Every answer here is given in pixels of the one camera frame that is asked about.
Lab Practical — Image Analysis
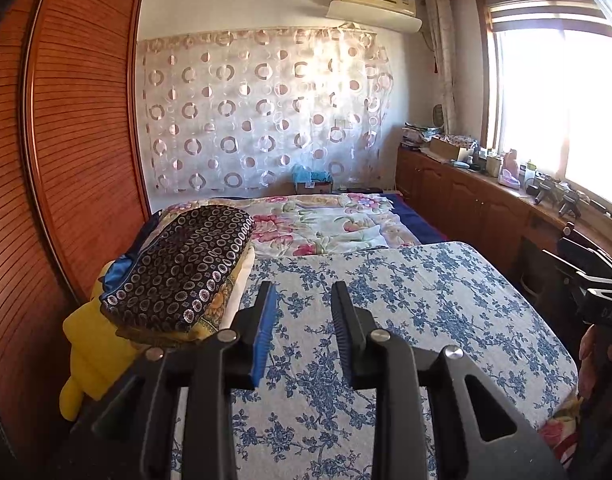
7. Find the sheer circle-pattern curtain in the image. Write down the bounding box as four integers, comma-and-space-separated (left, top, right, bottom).
136, 25, 395, 197

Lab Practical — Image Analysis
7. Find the floral quilt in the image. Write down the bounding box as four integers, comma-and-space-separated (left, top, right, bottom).
150, 192, 447, 262

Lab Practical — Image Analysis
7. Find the wooden low cabinet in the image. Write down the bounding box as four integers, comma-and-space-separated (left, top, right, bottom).
396, 145, 612, 301

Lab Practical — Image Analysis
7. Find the pile of folded cloths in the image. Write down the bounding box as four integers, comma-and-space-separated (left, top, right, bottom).
401, 122, 437, 149

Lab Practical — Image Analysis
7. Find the navy circle-print garment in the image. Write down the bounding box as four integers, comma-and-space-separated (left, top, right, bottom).
100, 204, 257, 333

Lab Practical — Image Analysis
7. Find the wood-framed window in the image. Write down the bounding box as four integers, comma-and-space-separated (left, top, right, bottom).
478, 0, 612, 211

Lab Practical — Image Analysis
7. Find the small cardboard box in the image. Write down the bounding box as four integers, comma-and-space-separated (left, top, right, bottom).
295, 180, 335, 195

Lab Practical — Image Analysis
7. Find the wall air conditioner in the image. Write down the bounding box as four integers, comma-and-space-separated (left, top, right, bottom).
326, 0, 423, 35

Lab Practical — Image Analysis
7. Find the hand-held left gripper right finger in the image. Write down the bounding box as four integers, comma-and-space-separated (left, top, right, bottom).
331, 281, 569, 480

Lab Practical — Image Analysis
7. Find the open cardboard box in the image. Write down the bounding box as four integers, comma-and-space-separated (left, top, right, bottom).
428, 135, 477, 161

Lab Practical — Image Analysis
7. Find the person's right hand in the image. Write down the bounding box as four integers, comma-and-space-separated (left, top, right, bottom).
579, 329, 597, 402

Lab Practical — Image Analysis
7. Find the wooden louvered wardrobe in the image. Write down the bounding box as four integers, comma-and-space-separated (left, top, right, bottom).
0, 0, 152, 461

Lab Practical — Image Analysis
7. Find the brown patterned cloth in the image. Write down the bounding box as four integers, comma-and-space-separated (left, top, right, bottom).
116, 260, 249, 347

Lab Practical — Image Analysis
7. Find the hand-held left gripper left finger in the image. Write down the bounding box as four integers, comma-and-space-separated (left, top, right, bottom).
70, 281, 280, 480

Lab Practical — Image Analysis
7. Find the tied pale window drape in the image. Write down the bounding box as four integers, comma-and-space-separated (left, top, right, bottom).
426, 0, 460, 133

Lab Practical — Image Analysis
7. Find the yellow plush toy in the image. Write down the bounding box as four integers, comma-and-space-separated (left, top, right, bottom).
60, 260, 152, 422

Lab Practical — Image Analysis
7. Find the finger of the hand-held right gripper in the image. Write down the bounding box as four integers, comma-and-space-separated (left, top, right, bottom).
556, 236, 612, 281

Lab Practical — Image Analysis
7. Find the black handheld device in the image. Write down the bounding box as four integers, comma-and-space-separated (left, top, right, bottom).
533, 180, 558, 206
558, 192, 583, 219

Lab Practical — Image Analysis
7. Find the white blue-floral cloth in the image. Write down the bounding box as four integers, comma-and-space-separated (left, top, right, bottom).
171, 241, 580, 480

